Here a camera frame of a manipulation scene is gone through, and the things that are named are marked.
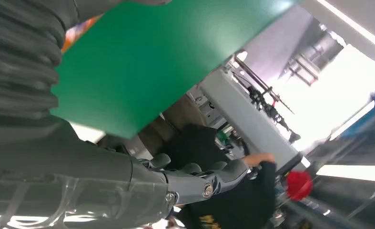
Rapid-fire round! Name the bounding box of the blue bin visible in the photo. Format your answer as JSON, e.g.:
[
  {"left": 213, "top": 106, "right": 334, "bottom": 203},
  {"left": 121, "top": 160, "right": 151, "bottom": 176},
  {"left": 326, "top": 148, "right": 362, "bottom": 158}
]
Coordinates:
[{"left": 329, "top": 91, "right": 375, "bottom": 140}]

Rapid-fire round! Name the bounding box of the person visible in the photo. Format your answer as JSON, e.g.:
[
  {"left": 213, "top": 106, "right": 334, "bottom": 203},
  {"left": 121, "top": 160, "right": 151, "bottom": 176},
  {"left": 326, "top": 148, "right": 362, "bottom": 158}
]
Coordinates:
[
  {"left": 165, "top": 123, "right": 277, "bottom": 229},
  {"left": 139, "top": 94, "right": 207, "bottom": 156}
]

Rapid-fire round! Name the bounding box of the white machine base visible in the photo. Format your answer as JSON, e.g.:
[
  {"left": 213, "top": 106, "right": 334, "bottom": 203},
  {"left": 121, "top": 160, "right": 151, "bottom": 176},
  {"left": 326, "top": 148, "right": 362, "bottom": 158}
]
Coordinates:
[{"left": 200, "top": 68, "right": 304, "bottom": 174}]

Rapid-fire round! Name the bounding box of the red round knob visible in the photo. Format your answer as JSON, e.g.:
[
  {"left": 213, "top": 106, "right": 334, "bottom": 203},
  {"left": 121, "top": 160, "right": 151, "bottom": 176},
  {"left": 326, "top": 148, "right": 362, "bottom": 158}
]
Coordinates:
[{"left": 286, "top": 170, "right": 314, "bottom": 202}]

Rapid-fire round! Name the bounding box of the black metal stand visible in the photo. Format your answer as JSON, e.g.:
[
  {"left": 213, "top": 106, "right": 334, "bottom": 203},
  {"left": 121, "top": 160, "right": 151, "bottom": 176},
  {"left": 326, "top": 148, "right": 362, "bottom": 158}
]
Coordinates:
[{"left": 233, "top": 56, "right": 302, "bottom": 144}]

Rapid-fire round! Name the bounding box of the green table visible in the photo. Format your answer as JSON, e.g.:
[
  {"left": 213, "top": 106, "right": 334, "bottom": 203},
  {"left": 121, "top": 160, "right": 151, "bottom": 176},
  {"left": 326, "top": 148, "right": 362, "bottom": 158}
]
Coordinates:
[{"left": 50, "top": 0, "right": 297, "bottom": 140}]

